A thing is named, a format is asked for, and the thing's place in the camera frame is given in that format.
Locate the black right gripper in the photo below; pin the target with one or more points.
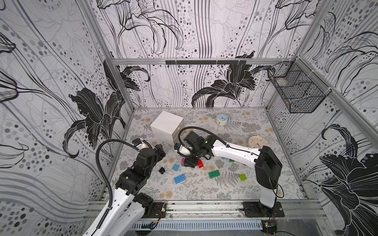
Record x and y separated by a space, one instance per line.
189 159

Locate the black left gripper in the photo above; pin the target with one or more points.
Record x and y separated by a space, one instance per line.
159 157

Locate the red lego brick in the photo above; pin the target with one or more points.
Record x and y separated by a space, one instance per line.
200 164

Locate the small light blue lego brick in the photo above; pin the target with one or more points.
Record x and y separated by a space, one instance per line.
176 167

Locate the long green lego brick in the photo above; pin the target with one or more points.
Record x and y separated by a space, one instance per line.
214 174

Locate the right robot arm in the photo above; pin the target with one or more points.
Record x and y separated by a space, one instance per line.
264 161

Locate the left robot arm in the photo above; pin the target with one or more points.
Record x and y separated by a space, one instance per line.
126 204

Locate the long light blue lego brick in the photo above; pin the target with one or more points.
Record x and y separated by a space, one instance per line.
180 179

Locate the lime green lego brick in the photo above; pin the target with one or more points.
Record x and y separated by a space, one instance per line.
242 177

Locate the white mini drawer cabinet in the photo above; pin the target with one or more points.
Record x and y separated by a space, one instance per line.
166 126

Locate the small blue cream alarm clock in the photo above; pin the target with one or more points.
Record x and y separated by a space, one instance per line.
223 119

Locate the large pink round clock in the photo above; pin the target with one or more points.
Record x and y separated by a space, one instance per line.
256 142

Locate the white slotted cable duct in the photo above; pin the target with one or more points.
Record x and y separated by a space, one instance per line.
209 225

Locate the black wall hook bar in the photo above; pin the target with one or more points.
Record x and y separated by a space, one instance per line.
205 62

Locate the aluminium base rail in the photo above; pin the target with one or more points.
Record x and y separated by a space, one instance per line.
233 209

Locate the black wire wall basket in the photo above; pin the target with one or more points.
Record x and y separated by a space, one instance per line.
297 87

